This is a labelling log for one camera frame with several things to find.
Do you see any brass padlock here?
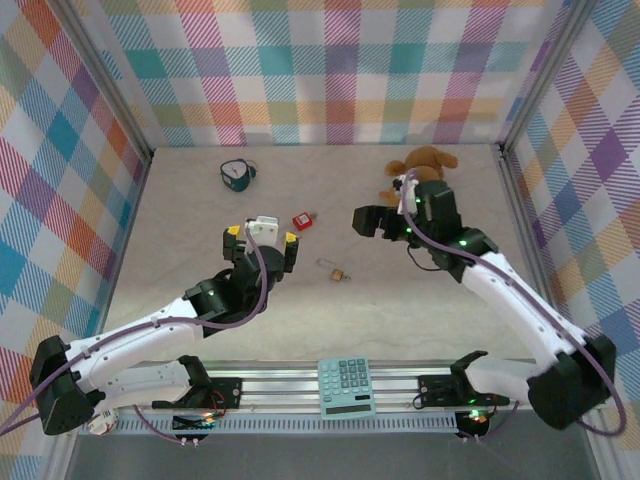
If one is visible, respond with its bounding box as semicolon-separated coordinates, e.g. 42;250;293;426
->
318;256;346;282

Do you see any brown plush toy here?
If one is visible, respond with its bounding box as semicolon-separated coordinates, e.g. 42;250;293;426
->
378;146;460;201

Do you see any teal alarm clock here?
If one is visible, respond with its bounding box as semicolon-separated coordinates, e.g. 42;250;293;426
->
218;157;259;194

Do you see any teal calculator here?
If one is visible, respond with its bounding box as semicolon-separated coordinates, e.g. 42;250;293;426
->
317;356;376;420

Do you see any newspaper print wrapped roll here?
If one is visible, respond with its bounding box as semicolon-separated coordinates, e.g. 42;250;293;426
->
89;408;119;434

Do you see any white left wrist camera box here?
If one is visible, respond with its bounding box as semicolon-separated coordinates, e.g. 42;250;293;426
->
243;215;280;250

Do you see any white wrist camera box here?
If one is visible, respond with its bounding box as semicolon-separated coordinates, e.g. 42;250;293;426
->
243;215;280;250
393;169;422;216

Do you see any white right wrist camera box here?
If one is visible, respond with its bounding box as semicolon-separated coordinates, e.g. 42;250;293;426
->
393;169;422;216

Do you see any aluminium side rail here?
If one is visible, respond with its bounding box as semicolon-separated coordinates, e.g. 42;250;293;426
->
492;143;574;351

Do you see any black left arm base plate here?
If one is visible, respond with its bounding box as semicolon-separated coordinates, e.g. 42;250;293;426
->
151;377;243;410

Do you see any aluminium mounting rail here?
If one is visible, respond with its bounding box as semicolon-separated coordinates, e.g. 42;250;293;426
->
53;358;610;417

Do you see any grey slotted cable duct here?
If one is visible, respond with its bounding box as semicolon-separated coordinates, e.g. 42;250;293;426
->
78;416;464;437

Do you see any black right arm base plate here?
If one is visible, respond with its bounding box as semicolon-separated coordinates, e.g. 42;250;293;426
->
417;373;511;407

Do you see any aluminium frame post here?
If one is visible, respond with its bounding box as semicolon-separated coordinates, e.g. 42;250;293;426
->
498;0;596;156
47;0;155;160

